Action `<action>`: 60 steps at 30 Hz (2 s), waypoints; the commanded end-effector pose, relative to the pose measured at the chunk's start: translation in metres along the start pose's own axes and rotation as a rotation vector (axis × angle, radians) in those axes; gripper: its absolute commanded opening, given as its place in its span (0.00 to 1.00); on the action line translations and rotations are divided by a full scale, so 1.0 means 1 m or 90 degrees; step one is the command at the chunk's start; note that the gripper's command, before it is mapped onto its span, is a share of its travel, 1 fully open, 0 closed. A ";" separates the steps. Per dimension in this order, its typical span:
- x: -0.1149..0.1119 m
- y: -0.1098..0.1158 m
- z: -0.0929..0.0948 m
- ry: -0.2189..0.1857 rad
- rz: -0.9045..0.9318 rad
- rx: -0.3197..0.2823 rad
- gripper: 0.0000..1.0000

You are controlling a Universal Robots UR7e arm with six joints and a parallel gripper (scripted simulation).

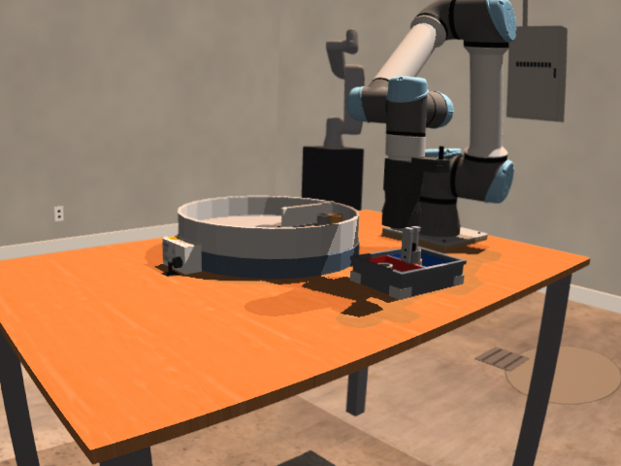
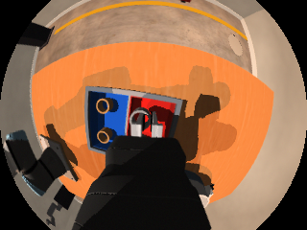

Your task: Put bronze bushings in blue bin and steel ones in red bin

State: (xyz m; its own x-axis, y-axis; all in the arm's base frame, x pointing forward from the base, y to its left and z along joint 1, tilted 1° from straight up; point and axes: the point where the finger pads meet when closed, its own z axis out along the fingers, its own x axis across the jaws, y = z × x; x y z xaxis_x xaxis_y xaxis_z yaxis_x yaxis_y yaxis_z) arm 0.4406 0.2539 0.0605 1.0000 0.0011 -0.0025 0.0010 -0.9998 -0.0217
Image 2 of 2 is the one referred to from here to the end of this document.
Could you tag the bronze bushing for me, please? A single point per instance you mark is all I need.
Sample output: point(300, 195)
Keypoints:
point(100, 107)
point(102, 137)

